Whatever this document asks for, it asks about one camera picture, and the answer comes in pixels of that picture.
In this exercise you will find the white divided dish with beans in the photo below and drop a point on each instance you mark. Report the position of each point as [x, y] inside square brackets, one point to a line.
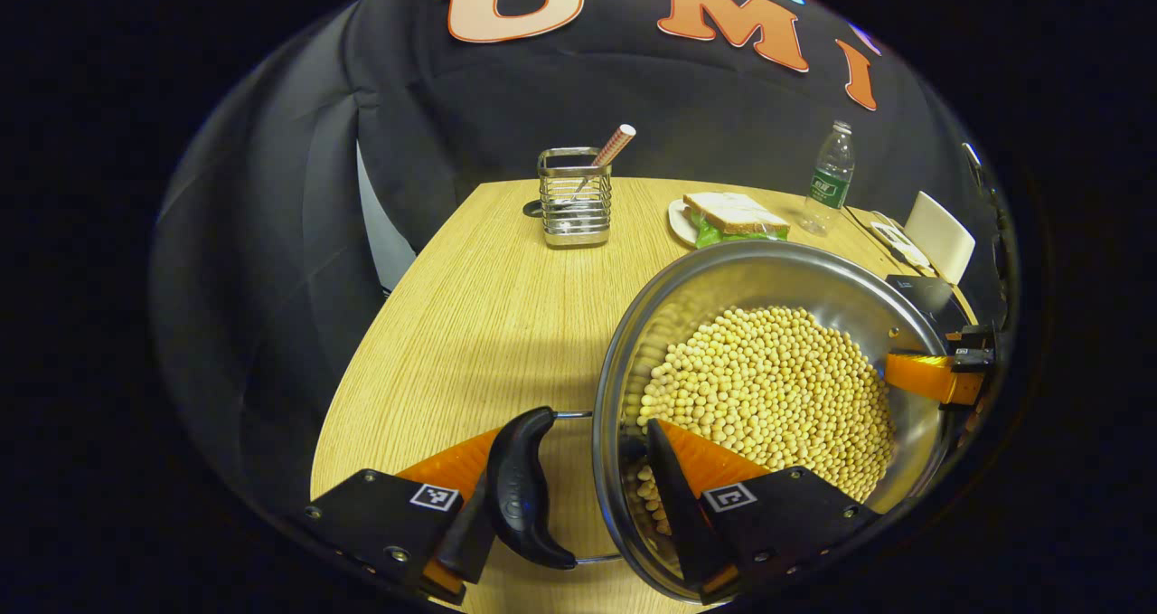
[899, 243]

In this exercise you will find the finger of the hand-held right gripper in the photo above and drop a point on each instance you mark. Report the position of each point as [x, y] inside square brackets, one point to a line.
[926, 374]

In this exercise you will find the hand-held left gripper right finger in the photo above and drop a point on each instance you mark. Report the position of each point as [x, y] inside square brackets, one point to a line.
[678, 505]

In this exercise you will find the white boxy appliance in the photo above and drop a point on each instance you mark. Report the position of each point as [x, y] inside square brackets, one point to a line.
[940, 234]

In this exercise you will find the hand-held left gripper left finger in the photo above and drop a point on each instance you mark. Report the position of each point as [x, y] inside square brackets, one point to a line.
[465, 542]

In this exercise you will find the dark round coaster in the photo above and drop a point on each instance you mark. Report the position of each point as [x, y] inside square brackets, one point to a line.
[531, 209]

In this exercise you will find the heap of yellow soybeans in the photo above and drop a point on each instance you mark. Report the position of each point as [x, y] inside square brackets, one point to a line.
[777, 388]

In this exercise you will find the sandwich with lettuce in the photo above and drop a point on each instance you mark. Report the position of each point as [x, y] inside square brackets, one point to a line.
[734, 214]

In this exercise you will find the black backdrop cloth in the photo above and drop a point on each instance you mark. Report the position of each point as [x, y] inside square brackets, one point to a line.
[452, 117]

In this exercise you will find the black induction cooktop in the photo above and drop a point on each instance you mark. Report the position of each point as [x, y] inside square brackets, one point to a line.
[931, 297]

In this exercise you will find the striped paper straw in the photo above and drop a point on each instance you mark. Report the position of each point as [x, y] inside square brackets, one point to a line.
[616, 144]

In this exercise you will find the clear plastic water bottle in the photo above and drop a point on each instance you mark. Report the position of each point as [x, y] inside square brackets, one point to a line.
[830, 184]

